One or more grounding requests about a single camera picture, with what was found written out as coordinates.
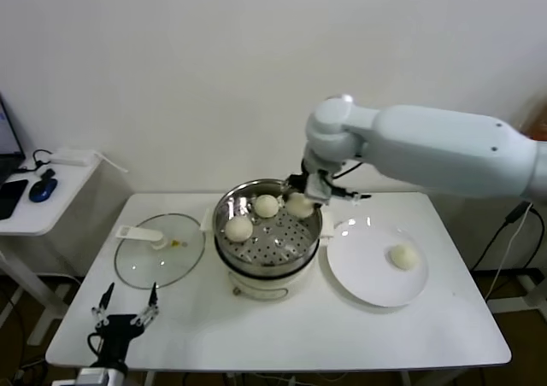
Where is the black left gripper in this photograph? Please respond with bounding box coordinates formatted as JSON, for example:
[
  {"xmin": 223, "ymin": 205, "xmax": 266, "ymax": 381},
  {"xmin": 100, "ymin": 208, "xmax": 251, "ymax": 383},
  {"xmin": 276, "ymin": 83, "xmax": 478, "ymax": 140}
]
[{"xmin": 91, "ymin": 281, "xmax": 161, "ymax": 361}]

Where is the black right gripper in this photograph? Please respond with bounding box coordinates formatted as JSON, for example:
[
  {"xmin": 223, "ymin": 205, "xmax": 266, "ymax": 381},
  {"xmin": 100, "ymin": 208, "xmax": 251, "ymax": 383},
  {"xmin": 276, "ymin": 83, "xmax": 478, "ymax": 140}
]
[{"xmin": 279, "ymin": 172, "xmax": 325, "ymax": 211}]

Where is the white steamed baozi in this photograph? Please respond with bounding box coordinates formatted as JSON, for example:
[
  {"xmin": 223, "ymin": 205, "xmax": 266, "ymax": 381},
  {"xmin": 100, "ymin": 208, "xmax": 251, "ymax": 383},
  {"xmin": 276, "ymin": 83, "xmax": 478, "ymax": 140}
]
[
  {"xmin": 225, "ymin": 216, "xmax": 254, "ymax": 242},
  {"xmin": 387, "ymin": 243, "xmax": 419, "ymax": 272},
  {"xmin": 254, "ymin": 194, "xmax": 281, "ymax": 219},
  {"xmin": 285, "ymin": 192, "xmax": 314, "ymax": 219}
]

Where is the stainless steel steamer basket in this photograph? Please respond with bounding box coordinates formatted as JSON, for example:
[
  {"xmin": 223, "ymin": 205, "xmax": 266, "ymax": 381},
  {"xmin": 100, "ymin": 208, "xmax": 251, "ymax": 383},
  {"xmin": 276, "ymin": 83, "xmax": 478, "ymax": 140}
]
[{"xmin": 200, "ymin": 178, "xmax": 335, "ymax": 276}]

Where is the white round plate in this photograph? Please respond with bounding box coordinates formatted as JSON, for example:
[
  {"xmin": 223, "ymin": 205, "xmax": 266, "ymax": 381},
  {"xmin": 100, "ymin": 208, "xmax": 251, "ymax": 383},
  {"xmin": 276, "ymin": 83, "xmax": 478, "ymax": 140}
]
[{"xmin": 326, "ymin": 216, "xmax": 430, "ymax": 308}]

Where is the cream electric cooking pot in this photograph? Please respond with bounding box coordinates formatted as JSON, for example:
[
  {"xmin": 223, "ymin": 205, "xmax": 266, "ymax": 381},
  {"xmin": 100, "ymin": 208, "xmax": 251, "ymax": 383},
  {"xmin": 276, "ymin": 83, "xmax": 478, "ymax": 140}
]
[{"xmin": 213, "ymin": 236, "xmax": 321, "ymax": 304}]

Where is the white side table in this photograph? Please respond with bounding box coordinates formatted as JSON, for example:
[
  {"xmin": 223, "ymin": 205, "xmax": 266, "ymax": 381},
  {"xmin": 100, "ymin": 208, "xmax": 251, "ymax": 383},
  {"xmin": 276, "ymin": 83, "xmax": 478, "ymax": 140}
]
[{"xmin": 0, "ymin": 157, "xmax": 103, "ymax": 347}]

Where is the blue computer mouse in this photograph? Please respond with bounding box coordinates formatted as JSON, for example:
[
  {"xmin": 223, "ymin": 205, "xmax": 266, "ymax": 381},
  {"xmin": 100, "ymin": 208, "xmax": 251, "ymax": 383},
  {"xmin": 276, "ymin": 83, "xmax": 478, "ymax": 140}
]
[{"xmin": 28, "ymin": 178, "xmax": 59, "ymax": 202}]

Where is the white power strip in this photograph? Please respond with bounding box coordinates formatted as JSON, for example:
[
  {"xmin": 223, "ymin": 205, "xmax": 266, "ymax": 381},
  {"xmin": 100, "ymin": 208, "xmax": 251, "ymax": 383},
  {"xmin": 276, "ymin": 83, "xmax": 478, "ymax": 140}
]
[{"xmin": 50, "ymin": 148, "xmax": 96, "ymax": 167}]

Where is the black smartphone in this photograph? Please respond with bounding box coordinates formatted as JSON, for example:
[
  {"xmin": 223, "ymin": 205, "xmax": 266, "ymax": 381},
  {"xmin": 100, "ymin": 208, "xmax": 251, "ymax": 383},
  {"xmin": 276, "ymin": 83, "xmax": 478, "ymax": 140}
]
[{"xmin": 0, "ymin": 178, "xmax": 30, "ymax": 221}]

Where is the black laptop lit screen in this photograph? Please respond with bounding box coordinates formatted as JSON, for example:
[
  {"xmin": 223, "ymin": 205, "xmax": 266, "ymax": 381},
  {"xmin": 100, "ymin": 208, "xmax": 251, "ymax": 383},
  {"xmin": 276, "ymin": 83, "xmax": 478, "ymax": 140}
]
[{"xmin": 0, "ymin": 91, "xmax": 26, "ymax": 182}]

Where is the white stand base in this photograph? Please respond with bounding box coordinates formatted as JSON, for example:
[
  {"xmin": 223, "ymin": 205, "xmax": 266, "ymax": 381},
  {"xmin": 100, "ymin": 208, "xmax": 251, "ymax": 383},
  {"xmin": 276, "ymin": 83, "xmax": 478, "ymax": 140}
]
[{"xmin": 486, "ymin": 270, "xmax": 547, "ymax": 314}]

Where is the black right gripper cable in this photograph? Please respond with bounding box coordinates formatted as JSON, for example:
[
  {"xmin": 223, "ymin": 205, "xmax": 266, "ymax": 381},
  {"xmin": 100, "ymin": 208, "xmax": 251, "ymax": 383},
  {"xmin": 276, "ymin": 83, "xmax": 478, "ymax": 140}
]
[{"xmin": 331, "ymin": 159, "xmax": 373, "ymax": 202}]

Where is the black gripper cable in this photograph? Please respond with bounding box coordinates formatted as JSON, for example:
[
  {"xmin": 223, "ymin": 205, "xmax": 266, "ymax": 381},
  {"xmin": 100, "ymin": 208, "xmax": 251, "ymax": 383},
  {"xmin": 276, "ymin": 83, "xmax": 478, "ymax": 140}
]
[
  {"xmin": 331, "ymin": 159, "xmax": 373, "ymax": 202},
  {"xmin": 87, "ymin": 333, "xmax": 106, "ymax": 361}
]

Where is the glass lid white handle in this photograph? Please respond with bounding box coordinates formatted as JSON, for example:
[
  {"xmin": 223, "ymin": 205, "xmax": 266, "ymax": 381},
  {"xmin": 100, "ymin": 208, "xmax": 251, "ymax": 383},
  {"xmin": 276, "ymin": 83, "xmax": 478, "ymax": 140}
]
[{"xmin": 114, "ymin": 213, "xmax": 207, "ymax": 291}]

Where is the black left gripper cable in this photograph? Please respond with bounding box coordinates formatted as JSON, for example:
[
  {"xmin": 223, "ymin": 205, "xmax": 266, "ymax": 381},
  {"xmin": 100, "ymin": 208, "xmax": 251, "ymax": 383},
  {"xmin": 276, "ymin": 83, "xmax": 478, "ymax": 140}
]
[{"xmin": 87, "ymin": 333, "xmax": 106, "ymax": 361}]

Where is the black looped cable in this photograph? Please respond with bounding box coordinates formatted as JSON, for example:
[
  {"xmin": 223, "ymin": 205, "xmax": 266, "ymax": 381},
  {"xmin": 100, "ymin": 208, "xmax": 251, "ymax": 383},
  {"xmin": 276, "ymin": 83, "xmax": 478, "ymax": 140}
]
[{"xmin": 16, "ymin": 149, "xmax": 55, "ymax": 174}]

